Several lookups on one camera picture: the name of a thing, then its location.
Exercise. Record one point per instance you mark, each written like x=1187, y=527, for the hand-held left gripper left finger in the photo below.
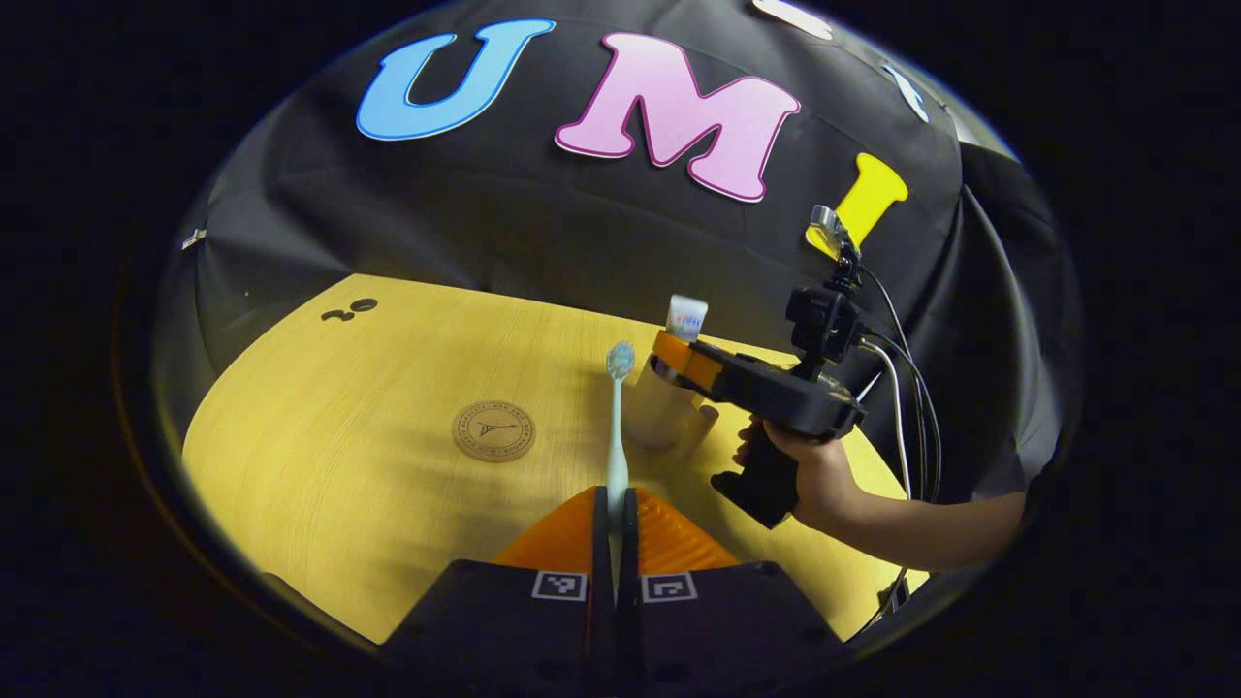
x=504, y=611

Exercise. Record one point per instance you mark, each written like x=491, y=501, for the silver backdrop clip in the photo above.
x=193, y=237

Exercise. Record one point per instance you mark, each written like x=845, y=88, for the beige cup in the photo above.
x=659, y=417

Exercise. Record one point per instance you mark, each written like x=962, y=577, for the white toothpaste tube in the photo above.
x=686, y=315

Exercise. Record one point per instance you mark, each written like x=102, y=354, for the light green toothbrush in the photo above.
x=618, y=436

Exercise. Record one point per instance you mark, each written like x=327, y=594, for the black backdrop cloth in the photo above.
x=436, y=213

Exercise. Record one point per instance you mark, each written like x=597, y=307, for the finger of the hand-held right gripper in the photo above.
x=700, y=361

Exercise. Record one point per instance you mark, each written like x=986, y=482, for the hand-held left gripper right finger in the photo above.
x=727, y=611

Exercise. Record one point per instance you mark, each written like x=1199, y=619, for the round brown coaster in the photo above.
x=493, y=431

